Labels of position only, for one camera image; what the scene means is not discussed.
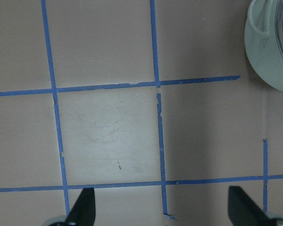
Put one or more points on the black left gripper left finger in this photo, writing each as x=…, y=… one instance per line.
x=83, y=211

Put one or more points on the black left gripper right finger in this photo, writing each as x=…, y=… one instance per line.
x=243, y=211

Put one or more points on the pale green cooking pot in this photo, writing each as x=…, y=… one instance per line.
x=261, y=44

